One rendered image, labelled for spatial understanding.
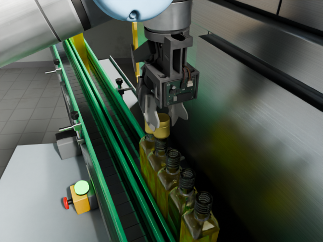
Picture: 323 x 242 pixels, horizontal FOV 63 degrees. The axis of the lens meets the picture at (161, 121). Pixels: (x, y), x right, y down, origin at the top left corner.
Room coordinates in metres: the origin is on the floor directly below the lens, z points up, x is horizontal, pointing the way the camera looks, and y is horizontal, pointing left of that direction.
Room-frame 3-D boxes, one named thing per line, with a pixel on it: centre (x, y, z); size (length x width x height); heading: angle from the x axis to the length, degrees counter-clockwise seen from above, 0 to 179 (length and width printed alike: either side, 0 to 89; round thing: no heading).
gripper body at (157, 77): (0.41, -0.01, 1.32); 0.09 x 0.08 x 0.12; 25
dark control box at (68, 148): (0.79, 0.38, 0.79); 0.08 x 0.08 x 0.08; 25
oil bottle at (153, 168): (0.43, 0.00, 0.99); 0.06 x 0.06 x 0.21; 25
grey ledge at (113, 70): (0.98, 0.14, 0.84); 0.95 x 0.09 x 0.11; 25
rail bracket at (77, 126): (0.70, 0.31, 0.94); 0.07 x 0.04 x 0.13; 115
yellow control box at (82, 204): (0.53, 0.26, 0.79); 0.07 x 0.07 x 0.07; 25
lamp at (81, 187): (0.53, 0.25, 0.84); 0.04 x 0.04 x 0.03
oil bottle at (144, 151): (0.49, 0.02, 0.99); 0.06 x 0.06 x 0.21; 25
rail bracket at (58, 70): (1.11, 0.50, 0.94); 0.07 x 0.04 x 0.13; 115
